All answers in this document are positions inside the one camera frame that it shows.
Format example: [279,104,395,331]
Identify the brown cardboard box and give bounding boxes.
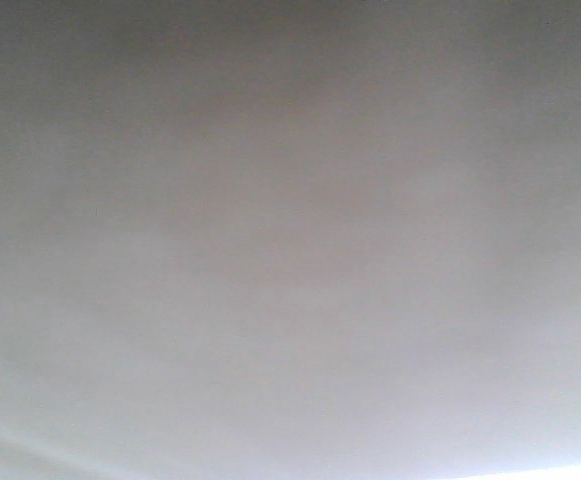
[0,1,581,479]

